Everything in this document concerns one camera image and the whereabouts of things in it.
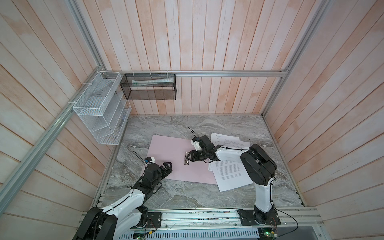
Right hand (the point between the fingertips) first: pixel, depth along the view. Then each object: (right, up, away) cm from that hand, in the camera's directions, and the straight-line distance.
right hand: (189, 157), depth 95 cm
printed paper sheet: (+25, -10, -7) cm, 27 cm away
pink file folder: (-17, +4, +6) cm, 19 cm away
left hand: (-13, -6, -7) cm, 16 cm away
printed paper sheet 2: (+20, +11, +10) cm, 25 cm away
